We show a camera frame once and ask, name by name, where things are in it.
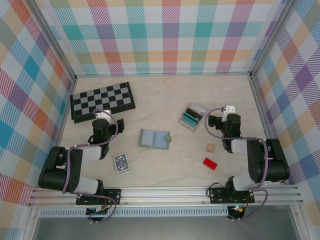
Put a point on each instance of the black credit card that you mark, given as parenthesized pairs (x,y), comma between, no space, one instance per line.
(195,113)

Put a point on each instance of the teal credit card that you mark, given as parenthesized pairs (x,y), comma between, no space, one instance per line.
(190,120)

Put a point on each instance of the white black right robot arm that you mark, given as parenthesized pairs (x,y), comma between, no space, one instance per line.
(265,162)

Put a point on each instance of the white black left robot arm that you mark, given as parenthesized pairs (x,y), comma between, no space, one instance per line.
(57,172)

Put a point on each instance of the clear acrylic card box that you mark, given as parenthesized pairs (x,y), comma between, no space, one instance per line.
(192,117)

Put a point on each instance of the blue playing card deck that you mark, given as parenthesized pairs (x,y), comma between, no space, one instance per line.
(121,163)

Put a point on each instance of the small wooden cube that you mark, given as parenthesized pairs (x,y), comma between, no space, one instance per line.
(210,148)

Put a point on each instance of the black grey chessboard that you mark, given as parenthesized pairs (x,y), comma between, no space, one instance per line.
(100,100)

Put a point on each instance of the red plastic block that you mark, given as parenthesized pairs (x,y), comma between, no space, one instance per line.
(210,164)

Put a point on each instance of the small circuit board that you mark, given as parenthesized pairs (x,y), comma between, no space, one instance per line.
(98,211)
(236,209)

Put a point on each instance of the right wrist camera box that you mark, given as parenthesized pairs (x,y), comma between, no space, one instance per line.
(229,111)

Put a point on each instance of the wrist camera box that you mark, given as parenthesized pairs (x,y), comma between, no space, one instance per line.
(103,114)
(229,111)

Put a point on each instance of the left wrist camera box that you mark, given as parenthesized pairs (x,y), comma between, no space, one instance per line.
(103,114)

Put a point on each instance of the aluminium frame floor rail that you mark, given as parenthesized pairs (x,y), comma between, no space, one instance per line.
(268,120)
(162,74)

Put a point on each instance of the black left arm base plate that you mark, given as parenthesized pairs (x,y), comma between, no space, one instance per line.
(112,196)

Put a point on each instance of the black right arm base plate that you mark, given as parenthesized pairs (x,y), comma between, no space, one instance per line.
(215,195)

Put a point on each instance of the aluminium mounting rail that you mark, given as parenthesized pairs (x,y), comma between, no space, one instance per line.
(162,196)

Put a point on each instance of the aluminium frame post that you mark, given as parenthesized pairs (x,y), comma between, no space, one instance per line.
(53,40)
(272,37)

